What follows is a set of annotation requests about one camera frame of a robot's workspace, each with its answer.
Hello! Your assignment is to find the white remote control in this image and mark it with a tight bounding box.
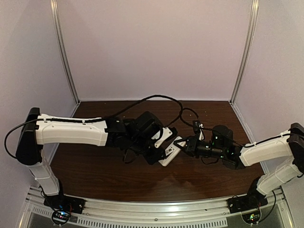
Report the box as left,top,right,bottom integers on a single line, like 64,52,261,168
159,142,181,167

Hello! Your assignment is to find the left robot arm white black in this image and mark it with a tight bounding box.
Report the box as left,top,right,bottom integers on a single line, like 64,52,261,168
16,108,172,197

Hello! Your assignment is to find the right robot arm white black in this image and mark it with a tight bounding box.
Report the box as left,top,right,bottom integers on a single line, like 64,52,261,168
173,121,304,197

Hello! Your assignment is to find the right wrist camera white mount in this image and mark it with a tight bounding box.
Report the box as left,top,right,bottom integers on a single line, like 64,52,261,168
192,120,205,141

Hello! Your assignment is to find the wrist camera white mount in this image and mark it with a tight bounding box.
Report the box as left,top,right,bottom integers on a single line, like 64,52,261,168
192,120,205,141
152,127,178,148

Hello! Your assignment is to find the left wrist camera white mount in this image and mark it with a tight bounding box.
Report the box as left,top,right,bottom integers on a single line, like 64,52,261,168
152,127,178,148

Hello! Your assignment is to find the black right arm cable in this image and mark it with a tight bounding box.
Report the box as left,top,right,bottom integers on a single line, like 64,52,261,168
180,108,293,147

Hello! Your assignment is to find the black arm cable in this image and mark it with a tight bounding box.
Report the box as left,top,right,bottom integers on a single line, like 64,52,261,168
180,108,293,147
4,94,185,160

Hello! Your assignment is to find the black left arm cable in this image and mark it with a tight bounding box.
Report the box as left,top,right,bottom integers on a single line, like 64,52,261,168
4,94,185,160

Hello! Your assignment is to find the front aluminium rail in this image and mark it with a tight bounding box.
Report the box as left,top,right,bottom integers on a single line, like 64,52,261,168
17,187,296,228

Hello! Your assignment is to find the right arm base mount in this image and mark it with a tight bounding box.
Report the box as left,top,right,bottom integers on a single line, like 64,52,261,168
227,178,268,225

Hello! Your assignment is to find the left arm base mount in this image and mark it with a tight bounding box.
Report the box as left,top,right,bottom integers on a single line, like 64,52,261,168
40,180,86,227

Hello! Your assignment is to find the right aluminium frame post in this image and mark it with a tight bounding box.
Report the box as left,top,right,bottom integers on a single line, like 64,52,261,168
230,0,259,105

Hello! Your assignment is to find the aluminium frame post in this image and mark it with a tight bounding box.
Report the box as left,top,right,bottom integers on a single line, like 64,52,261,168
230,0,259,105
50,0,80,104

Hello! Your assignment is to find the left aluminium frame post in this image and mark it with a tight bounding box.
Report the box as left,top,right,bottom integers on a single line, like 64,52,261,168
50,0,80,104

